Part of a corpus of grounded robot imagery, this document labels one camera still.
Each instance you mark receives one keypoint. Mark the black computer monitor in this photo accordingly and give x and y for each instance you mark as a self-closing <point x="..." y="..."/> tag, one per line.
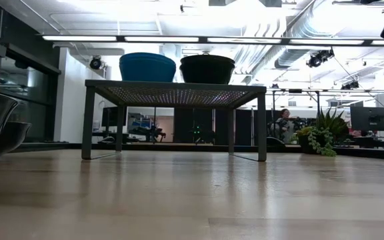
<point x="372" y="118"/>
<point x="110" y="116"/>

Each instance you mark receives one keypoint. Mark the spiky green potted plant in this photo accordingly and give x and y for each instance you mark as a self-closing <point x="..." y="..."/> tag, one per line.
<point x="332" y="123"/>

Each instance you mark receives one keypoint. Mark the trailing green potted plant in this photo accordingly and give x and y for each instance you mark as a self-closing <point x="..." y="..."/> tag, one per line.
<point x="322" y="143"/>

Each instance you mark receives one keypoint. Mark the person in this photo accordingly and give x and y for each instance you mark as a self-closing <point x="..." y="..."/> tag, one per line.
<point x="285" y="128"/>

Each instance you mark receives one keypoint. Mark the long ceiling light fixture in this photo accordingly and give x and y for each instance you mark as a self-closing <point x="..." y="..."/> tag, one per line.
<point x="245" y="40"/>

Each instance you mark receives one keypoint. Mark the grey perforated metal rack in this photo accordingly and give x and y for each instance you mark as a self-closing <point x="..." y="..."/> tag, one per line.
<point x="178" y="95"/>

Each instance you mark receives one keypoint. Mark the black ceiling-mounted camera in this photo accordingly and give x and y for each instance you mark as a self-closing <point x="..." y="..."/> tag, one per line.
<point x="350" y="85"/>
<point x="95" y="62"/>
<point x="318" y="58"/>

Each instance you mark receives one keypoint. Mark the silver ventilation duct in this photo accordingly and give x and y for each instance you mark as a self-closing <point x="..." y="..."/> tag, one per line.
<point x="290" y="55"/>

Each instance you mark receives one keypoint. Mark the black aluminium table frame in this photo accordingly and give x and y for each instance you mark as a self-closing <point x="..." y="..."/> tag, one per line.
<point x="212" y="147"/>

